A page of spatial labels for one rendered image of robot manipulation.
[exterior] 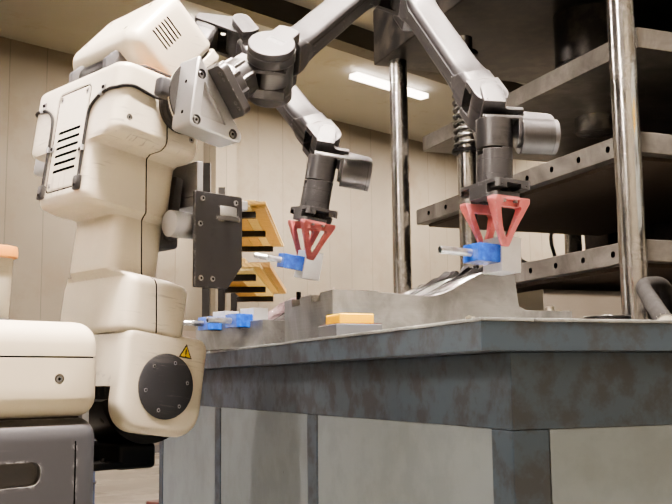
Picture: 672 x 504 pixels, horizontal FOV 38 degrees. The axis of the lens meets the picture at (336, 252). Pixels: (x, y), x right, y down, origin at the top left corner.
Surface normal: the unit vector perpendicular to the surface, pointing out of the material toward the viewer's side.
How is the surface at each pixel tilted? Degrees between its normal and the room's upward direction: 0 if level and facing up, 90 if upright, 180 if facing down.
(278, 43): 51
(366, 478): 90
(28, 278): 90
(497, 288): 90
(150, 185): 90
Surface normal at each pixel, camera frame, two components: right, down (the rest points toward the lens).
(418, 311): 0.37, -0.13
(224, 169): 0.70, -0.10
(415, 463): -0.93, -0.04
